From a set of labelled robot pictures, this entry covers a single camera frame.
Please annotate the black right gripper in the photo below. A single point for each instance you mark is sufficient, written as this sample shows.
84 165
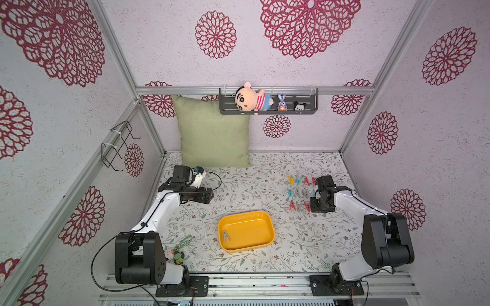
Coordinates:
318 203

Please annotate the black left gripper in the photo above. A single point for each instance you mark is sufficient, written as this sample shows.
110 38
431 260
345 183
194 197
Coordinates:
207 198

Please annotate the yellow plastic storage box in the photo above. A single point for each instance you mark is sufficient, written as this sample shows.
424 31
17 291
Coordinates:
248 230

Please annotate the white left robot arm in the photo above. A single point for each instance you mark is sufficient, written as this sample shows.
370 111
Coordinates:
139 254

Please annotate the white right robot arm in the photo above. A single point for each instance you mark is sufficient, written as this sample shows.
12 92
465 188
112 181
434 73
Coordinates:
385 241

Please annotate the green cushion pillow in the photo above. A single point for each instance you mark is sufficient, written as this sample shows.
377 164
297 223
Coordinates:
209 138

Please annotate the black white mouse figure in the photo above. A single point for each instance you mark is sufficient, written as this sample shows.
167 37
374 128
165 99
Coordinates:
299 107

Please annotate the small blue rabbit figure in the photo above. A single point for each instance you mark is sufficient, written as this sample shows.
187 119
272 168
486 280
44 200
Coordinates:
282 105

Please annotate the cartoon boy plush doll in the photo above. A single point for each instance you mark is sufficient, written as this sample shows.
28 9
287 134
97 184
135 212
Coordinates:
249 100

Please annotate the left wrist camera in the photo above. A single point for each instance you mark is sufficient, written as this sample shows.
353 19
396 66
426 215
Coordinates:
182 174

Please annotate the plush keychain with green ring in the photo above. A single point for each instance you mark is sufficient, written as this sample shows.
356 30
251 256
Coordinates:
176 254

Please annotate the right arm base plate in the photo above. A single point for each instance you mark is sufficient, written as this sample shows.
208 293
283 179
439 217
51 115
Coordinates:
334 285

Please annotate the black wire wall rack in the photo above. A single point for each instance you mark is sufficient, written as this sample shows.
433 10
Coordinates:
110 151

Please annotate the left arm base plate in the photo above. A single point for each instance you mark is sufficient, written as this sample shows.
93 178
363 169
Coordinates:
192 286

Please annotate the dark wall shelf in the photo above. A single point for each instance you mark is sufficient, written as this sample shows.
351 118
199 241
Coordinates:
303 101

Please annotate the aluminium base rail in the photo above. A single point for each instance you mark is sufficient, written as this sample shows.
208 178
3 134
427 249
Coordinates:
268 289

